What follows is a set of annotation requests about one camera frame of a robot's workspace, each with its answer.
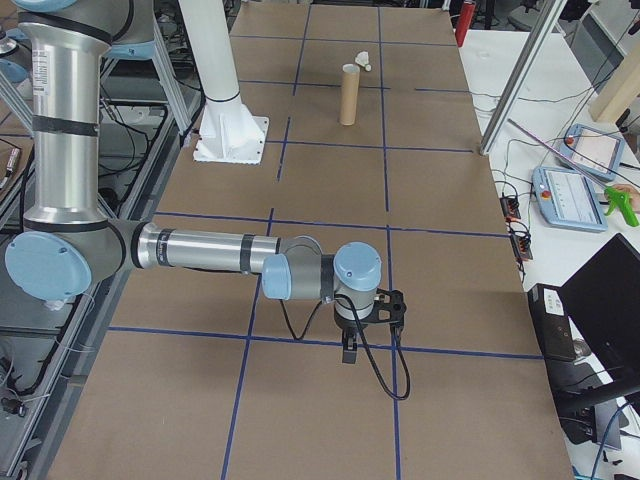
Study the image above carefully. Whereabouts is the person right hand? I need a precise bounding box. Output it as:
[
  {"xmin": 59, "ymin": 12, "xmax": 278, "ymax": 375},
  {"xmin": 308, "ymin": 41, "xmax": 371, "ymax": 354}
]
[{"xmin": 612, "ymin": 182, "xmax": 640, "ymax": 212}]

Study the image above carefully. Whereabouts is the black computer box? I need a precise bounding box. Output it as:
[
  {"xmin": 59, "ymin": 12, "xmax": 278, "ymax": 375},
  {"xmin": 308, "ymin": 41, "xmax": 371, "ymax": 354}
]
[{"xmin": 527, "ymin": 282, "xmax": 584, "ymax": 362}]

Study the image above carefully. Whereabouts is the brown cardboard tube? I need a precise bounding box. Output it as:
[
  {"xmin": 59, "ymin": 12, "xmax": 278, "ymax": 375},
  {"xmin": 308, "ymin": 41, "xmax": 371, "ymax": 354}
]
[{"xmin": 338, "ymin": 62, "xmax": 362, "ymax": 126}]

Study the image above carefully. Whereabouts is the black monitor stand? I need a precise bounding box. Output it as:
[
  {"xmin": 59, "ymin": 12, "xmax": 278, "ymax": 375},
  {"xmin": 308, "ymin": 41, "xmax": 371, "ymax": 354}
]
[{"xmin": 553, "ymin": 364, "xmax": 640, "ymax": 451}]

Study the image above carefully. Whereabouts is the blue teach pendant tablet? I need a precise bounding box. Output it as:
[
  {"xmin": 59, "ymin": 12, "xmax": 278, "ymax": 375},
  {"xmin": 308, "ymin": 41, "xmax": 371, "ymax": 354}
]
[
  {"xmin": 531, "ymin": 164, "xmax": 610, "ymax": 234},
  {"xmin": 558, "ymin": 123, "xmax": 627, "ymax": 183}
]

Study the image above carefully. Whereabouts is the black flat monitor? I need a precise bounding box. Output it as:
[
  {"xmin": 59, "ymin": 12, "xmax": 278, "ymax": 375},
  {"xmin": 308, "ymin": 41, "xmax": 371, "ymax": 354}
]
[{"xmin": 559, "ymin": 232, "xmax": 640, "ymax": 381}]

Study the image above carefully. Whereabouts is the metal stand green clip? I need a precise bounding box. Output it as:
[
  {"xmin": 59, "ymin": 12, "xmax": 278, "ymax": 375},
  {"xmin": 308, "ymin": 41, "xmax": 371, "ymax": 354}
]
[{"xmin": 506, "ymin": 117, "xmax": 640, "ymax": 230}]

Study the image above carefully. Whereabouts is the red cylinder tube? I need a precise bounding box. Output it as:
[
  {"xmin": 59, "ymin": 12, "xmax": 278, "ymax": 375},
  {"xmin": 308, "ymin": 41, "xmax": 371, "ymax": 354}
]
[{"xmin": 455, "ymin": 0, "xmax": 477, "ymax": 49}]

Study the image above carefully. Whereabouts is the light wooden beam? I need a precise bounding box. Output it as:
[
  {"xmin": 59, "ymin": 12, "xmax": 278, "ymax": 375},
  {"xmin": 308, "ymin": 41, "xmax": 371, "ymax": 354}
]
[{"xmin": 588, "ymin": 19, "xmax": 640, "ymax": 125}]

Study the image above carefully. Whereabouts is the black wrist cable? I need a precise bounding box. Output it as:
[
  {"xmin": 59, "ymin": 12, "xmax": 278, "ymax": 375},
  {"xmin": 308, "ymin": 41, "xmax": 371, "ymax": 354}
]
[{"xmin": 342, "ymin": 297, "xmax": 413, "ymax": 401}]

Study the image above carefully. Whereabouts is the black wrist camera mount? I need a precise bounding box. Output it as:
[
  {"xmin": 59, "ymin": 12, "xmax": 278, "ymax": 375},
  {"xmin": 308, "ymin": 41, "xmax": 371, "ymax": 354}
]
[{"xmin": 372, "ymin": 287, "xmax": 408, "ymax": 332}]

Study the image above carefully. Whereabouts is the white column with base plate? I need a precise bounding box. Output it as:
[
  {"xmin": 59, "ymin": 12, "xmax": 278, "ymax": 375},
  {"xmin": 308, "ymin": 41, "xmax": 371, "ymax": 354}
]
[{"xmin": 177, "ymin": 0, "xmax": 271, "ymax": 166}]

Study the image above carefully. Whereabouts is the aluminium frame post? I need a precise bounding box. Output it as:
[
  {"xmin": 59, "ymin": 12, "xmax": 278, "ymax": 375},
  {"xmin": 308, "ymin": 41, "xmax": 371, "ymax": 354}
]
[{"xmin": 478, "ymin": 0, "xmax": 572, "ymax": 157}]

